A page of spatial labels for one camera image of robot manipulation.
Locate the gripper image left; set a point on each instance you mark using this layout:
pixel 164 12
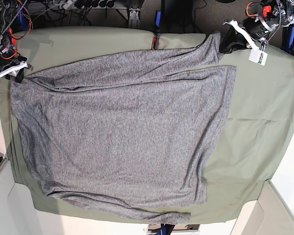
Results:
pixel 12 63

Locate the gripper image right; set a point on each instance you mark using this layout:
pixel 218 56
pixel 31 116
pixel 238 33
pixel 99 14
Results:
pixel 244 36

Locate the grey long-sleeve T-shirt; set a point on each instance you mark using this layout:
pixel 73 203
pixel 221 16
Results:
pixel 126 132

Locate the orange black clamp centre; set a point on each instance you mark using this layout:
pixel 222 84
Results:
pixel 156 42

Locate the orange black clamp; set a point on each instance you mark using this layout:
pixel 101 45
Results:
pixel 165 229
pixel 156 42

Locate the white power strip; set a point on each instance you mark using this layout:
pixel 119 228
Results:
pixel 63 4

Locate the orange black clamp bottom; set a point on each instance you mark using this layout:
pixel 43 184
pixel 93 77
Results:
pixel 165 229

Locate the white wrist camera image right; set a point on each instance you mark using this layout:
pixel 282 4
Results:
pixel 258 57

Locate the blue clamp handle right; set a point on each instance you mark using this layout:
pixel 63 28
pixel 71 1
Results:
pixel 287 38

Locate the blue clamp handle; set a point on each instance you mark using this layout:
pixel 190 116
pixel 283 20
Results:
pixel 157 21
pixel 287 38

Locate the blue clamp handle centre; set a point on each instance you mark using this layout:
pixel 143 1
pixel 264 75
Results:
pixel 157 21

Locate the metal table bracket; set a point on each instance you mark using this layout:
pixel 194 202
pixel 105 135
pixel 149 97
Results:
pixel 134 18

